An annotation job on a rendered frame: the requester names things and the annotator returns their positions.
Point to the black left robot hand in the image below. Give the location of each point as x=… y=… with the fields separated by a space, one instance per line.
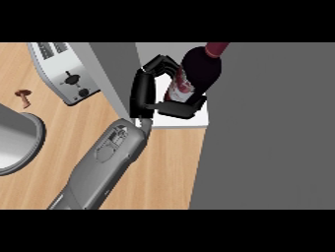
x=143 y=92

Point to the dark wine bottle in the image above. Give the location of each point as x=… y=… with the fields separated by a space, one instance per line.
x=202 y=69

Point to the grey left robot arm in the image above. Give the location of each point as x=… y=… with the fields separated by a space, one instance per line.
x=105 y=164

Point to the dark grey cabinet door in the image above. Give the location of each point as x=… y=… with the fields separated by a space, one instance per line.
x=282 y=131

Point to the silver toaster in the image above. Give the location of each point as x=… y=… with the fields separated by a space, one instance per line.
x=66 y=69

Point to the small brown mushroom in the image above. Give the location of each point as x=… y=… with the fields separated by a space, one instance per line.
x=25 y=97

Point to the grey cylindrical pot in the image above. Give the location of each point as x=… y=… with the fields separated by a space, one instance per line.
x=5 y=138

